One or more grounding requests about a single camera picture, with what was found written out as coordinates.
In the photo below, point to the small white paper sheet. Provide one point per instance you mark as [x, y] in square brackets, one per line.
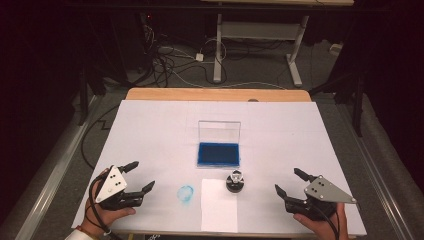
[220, 210]

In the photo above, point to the wooden table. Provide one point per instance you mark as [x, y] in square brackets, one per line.
[200, 94]

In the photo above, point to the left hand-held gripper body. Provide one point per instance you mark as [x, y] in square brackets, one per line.
[111, 186]

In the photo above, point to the blue ink pad clear lid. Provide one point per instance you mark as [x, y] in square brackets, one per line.
[218, 155]

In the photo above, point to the person's left hand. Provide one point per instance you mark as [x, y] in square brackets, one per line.
[100, 218]

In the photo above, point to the large white board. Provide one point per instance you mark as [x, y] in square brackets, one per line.
[273, 140]

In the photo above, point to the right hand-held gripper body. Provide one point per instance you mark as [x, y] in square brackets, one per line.
[325, 191]

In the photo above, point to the black round stamp cap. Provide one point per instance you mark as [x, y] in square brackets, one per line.
[234, 188]

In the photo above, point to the white metal desk frame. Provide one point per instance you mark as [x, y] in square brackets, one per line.
[260, 31]

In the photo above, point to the black stand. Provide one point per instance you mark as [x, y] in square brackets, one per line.
[356, 100]
[83, 96]

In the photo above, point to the white power adapter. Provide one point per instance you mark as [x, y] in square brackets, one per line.
[199, 57]

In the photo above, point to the white left sleeve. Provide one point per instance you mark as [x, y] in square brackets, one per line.
[75, 236]

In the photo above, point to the black round stamp clear top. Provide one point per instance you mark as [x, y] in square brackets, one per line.
[236, 176]

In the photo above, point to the aluminium rail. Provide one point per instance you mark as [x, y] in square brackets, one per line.
[373, 173]
[53, 176]

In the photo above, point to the person's right hand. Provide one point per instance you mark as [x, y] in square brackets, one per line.
[320, 228]

